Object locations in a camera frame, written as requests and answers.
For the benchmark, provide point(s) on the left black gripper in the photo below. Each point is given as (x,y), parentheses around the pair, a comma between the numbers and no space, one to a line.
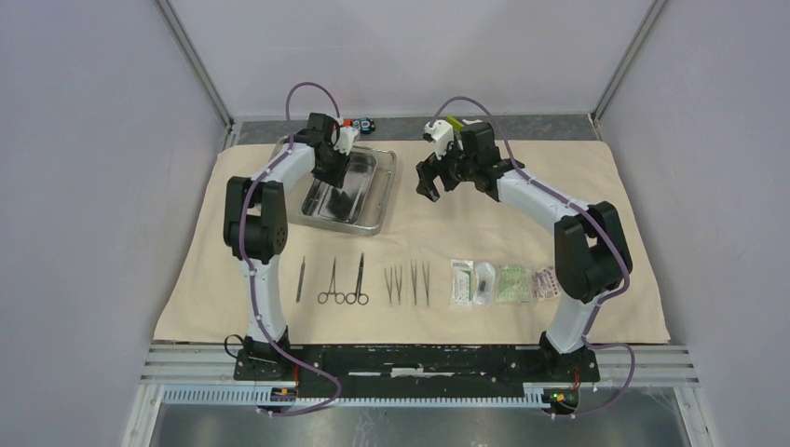
(337,178)

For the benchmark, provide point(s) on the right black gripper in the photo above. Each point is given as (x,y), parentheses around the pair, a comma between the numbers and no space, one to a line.
(428,170)

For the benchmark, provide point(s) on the green white brush tool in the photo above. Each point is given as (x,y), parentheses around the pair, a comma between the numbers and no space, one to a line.
(459,123)

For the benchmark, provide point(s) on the stainless steel tray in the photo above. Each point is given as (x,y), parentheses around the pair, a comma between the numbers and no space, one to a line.
(342,204)

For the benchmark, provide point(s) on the wire mesh steel basket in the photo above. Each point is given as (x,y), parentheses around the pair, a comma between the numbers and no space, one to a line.
(375,207)

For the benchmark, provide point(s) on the long steel tweezers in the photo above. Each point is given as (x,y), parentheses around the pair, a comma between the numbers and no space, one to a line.
(420,282)

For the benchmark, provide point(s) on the clear plastic bag item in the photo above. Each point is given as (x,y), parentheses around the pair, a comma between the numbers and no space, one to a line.
(486,275)

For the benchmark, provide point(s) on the beige cloth wrap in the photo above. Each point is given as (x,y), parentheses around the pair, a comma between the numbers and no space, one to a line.
(210,299)

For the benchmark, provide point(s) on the white pouch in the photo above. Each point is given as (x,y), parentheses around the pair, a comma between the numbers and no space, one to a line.
(462,281)

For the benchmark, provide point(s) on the steel surgical forceps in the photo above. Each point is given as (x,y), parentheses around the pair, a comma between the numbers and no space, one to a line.
(393,282)

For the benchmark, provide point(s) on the green printed gauze packet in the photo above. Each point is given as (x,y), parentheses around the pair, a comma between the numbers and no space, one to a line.
(515,284)

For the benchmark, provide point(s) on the steel scalpel handle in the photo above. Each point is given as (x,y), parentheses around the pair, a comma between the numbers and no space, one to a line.
(300,284)

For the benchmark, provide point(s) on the steel surgical scissors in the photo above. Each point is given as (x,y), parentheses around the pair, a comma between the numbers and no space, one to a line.
(358,297)

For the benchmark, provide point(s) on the dark packet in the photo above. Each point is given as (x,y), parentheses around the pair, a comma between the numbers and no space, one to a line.
(545,284)

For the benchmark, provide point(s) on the steel hemostat clamp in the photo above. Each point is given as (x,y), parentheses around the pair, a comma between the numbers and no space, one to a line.
(332,294)

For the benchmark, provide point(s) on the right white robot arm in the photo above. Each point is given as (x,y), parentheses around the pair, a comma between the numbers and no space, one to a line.
(592,261)

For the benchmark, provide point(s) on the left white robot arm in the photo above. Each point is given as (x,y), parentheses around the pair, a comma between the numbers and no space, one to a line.
(256,225)

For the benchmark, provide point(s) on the small black blue toy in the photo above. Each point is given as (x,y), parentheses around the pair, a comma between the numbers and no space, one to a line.
(364,125)

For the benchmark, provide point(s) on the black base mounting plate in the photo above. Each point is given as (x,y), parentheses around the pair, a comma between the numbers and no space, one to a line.
(415,371)

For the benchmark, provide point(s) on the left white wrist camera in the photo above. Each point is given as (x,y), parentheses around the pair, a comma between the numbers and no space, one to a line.
(346,139)

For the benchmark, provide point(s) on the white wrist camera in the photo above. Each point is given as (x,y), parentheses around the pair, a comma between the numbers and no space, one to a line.
(346,139)
(440,133)

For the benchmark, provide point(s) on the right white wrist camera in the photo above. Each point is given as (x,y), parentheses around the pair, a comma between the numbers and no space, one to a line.
(440,133)

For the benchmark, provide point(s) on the left aluminium corner post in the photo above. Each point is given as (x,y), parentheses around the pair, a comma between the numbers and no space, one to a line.
(189,51)

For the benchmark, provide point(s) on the aluminium corner post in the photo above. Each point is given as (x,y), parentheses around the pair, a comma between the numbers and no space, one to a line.
(189,51)
(628,58)

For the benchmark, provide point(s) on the right aluminium corner post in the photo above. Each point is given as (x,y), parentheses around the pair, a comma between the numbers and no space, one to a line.
(628,58)

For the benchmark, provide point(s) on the white slotted cable duct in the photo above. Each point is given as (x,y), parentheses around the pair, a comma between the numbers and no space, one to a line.
(278,397)

